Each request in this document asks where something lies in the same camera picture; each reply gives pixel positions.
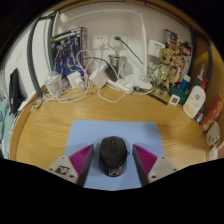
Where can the white power strip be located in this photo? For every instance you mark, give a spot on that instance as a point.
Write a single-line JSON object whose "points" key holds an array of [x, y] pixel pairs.
{"points": [[121, 86]]}

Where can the clear spray bottle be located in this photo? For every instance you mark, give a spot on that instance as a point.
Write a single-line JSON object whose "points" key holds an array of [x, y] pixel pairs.
{"points": [[200, 75]]}

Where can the teal round container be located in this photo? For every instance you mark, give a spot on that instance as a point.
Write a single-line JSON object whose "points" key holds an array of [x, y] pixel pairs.
{"points": [[176, 91]]}

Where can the orange yellow snack canister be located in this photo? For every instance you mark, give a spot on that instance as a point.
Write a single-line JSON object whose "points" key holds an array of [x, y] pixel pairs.
{"points": [[213, 115]]}

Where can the black backpack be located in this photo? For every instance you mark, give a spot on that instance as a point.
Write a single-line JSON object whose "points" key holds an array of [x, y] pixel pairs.
{"points": [[15, 90]]}

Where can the dark grey metal frame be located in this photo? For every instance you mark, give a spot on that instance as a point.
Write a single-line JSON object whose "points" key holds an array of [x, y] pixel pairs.
{"points": [[30, 60]]}

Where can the clear plastic domed cup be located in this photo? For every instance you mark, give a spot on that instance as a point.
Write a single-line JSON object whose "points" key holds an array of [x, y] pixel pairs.
{"points": [[54, 83]]}

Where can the robot model kit box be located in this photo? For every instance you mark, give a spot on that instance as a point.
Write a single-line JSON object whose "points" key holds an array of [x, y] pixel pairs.
{"points": [[68, 46]]}

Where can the black computer mouse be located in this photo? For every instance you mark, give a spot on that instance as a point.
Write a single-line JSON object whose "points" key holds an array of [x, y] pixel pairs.
{"points": [[113, 155]]}

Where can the metal cup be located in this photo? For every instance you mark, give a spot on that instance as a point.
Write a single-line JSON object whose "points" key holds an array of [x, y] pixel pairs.
{"points": [[118, 63]]}

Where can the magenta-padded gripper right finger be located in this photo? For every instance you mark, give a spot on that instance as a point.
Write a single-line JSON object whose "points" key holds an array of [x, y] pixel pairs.
{"points": [[163, 166]]}

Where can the white wall socket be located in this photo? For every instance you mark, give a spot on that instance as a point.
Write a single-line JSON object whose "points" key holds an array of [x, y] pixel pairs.
{"points": [[100, 42], [121, 45]]}

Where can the small white charger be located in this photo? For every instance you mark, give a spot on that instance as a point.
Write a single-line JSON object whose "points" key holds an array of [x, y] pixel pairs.
{"points": [[75, 79]]}

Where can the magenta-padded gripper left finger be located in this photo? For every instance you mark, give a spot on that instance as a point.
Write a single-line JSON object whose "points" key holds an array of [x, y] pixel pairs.
{"points": [[61, 168]]}

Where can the white mug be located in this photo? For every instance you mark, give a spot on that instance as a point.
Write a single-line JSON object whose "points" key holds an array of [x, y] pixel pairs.
{"points": [[213, 133]]}

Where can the light blue mouse pad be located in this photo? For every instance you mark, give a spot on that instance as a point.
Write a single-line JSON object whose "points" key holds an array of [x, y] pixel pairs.
{"points": [[113, 128]]}

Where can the large white power adapter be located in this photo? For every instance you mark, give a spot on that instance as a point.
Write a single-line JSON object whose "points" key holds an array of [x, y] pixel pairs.
{"points": [[99, 76]]}

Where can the small white wall box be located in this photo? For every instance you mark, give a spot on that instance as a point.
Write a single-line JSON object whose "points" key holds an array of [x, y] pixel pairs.
{"points": [[156, 48]]}

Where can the brown tree figurine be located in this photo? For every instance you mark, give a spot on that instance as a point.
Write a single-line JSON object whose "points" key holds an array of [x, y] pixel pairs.
{"points": [[165, 71]]}

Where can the white lotion pump bottle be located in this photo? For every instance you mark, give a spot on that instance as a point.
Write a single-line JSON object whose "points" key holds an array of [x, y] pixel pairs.
{"points": [[194, 101]]}

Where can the small white desk clock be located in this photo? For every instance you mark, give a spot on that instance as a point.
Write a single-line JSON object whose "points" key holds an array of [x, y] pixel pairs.
{"points": [[174, 99]]}

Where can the black power adapter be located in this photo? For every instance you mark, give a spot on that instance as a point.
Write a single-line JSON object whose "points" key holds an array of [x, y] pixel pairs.
{"points": [[111, 74]]}

